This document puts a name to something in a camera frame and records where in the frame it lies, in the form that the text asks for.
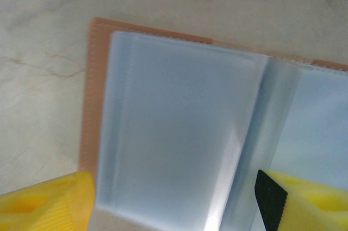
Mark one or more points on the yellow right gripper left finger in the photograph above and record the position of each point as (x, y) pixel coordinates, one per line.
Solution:
(46, 206)

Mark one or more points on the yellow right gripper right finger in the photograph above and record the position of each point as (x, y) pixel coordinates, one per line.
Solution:
(312, 206)

